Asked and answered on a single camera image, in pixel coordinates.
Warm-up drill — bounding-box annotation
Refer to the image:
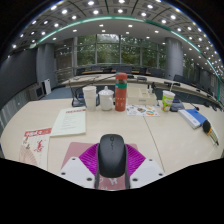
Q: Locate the red drink bottle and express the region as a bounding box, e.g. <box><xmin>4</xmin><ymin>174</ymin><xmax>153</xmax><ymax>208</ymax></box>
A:
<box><xmin>114</xmin><ymin>72</ymin><xmax>128</xmax><ymax>112</ymax></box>

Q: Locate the dark desk microphone console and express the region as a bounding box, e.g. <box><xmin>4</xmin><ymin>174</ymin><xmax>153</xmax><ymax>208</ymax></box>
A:
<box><xmin>170</xmin><ymin>99</ymin><xmax>186</xmax><ymax>113</ymax></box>
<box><xmin>70</xmin><ymin>87</ymin><xmax>87</xmax><ymax>108</ymax></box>

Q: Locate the black computer mouse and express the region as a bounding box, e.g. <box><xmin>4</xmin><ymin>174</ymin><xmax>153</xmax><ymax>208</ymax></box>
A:
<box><xmin>97</xmin><ymin>133</ymin><xmax>128</xmax><ymax>179</ymax></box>

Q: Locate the pink printed mouse pad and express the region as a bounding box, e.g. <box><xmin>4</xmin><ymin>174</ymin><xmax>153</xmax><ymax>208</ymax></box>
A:
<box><xmin>60</xmin><ymin>141</ymin><xmax>139</xmax><ymax>191</ymax></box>

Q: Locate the group of dark chairs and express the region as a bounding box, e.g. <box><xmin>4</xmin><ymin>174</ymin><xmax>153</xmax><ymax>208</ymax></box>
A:
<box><xmin>76</xmin><ymin>64</ymin><xmax>221</xmax><ymax>101</ymax></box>

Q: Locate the green printed paper cup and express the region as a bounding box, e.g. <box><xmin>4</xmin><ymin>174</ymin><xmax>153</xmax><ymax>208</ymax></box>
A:
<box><xmin>161</xmin><ymin>89</ymin><xmax>176</xmax><ymax>113</ymax></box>

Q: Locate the white paper sheet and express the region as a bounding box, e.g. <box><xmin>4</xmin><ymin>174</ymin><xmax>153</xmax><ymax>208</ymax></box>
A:
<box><xmin>50</xmin><ymin>107</ymin><xmax>88</xmax><ymax>138</ymax></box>

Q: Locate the colourful printed leaflet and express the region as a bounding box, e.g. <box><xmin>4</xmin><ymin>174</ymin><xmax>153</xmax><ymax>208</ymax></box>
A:
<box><xmin>125</xmin><ymin>104</ymin><xmax>160</xmax><ymax>118</ymax></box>

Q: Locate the blue and white book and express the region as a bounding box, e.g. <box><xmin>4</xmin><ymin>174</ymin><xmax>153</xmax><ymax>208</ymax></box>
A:
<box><xmin>177</xmin><ymin>108</ymin><xmax>208</xmax><ymax>130</ymax></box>

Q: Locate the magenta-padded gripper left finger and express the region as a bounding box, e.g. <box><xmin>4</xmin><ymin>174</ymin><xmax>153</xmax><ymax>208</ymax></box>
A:
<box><xmin>59</xmin><ymin>143</ymin><xmax>101</xmax><ymax>190</ymax></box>

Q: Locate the black yellow handheld tool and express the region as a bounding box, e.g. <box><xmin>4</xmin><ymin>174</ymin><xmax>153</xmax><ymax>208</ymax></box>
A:
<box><xmin>202</xmin><ymin>119</ymin><xmax>220</xmax><ymax>147</ymax></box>

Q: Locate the group of ceiling lights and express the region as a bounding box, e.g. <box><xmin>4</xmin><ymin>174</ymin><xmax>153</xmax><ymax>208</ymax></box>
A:
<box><xmin>11</xmin><ymin>0</ymin><xmax>224</xmax><ymax>73</ymax></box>

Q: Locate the white lidded teapot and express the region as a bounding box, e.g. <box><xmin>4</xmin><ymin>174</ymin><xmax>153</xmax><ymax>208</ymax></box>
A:
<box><xmin>98</xmin><ymin>85</ymin><xmax>115</xmax><ymax>112</ymax></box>

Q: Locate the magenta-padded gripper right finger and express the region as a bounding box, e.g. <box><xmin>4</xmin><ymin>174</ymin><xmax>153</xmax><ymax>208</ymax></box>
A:
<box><xmin>124</xmin><ymin>143</ymin><xmax>166</xmax><ymax>190</ymax></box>

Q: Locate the stack of white cups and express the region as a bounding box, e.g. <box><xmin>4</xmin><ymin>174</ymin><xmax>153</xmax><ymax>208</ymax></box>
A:
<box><xmin>82</xmin><ymin>85</ymin><xmax>98</xmax><ymax>112</ymax></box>

